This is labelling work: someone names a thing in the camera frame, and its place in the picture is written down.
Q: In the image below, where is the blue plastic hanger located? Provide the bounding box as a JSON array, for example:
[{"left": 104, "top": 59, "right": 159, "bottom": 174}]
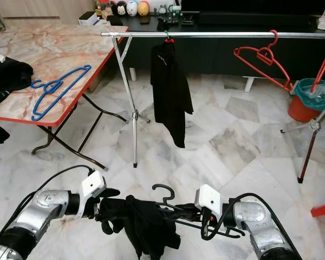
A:
[{"left": 30, "top": 65, "right": 93, "bottom": 122}]

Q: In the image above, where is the green-hooked red hanger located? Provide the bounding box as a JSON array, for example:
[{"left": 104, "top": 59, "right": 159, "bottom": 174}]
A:
[{"left": 162, "top": 31, "right": 175, "bottom": 44}]

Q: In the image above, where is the red plastic hanger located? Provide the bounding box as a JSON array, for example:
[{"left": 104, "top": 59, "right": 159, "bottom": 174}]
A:
[
  {"left": 233, "top": 30, "right": 295, "bottom": 92},
  {"left": 310, "top": 48, "right": 325, "bottom": 94}
]

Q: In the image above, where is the orange bin green liner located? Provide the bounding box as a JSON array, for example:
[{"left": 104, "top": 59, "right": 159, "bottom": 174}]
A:
[{"left": 288, "top": 77, "right": 325, "bottom": 123}]

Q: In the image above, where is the crumpled black garment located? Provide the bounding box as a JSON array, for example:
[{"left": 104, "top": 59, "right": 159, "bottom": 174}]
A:
[{"left": 0, "top": 56, "right": 34, "bottom": 158}]

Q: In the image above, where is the black TV console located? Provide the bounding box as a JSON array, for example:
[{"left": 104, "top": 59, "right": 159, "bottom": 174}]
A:
[{"left": 103, "top": 11, "right": 325, "bottom": 79}]

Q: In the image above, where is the white rectangular box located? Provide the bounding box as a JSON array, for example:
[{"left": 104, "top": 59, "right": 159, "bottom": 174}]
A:
[{"left": 79, "top": 11, "right": 100, "bottom": 26}]

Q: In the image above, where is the silver metal clothes rack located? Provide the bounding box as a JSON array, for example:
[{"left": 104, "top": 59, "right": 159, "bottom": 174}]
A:
[{"left": 101, "top": 30, "right": 325, "bottom": 184}]

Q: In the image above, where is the white round plush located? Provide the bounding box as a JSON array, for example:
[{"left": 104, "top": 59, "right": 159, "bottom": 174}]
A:
[{"left": 126, "top": 1, "right": 138, "bottom": 17}]

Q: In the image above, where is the glass jar red lid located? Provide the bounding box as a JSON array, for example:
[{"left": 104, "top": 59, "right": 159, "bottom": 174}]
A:
[{"left": 99, "top": 0, "right": 112, "bottom": 17}]

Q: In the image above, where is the yellow round plush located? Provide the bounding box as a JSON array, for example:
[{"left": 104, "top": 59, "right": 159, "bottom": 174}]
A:
[{"left": 138, "top": 1, "right": 151, "bottom": 17}]

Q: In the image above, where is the green circuit board device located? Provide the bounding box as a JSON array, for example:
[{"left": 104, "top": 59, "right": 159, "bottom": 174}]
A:
[{"left": 165, "top": 5, "right": 182, "bottom": 23}]

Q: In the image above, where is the beige wooden cabinet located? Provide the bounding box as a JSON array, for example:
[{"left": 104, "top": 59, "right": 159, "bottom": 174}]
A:
[{"left": 0, "top": 0, "right": 101, "bottom": 22}]

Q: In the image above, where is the black soundbar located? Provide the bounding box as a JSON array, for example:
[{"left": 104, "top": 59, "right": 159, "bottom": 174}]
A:
[{"left": 198, "top": 12, "right": 317, "bottom": 26}]

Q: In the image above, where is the black flat-screen television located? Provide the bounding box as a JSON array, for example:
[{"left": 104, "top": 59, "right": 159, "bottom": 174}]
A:
[{"left": 181, "top": 0, "right": 325, "bottom": 12}]

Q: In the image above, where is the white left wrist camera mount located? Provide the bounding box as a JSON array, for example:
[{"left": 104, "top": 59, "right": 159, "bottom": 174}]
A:
[{"left": 80, "top": 171, "right": 107, "bottom": 203}]

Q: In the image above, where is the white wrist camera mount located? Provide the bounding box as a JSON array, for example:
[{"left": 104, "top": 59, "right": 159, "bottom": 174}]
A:
[
  {"left": 195, "top": 185, "right": 223, "bottom": 223},
  {"left": 80, "top": 171, "right": 107, "bottom": 203}
]

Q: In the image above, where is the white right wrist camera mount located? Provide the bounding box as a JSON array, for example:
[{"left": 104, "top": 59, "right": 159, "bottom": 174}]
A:
[{"left": 195, "top": 185, "right": 223, "bottom": 223}]

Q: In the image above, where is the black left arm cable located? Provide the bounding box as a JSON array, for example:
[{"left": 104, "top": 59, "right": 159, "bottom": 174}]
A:
[{"left": 22, "top": 164, "right": 95, "bottom": 217}]

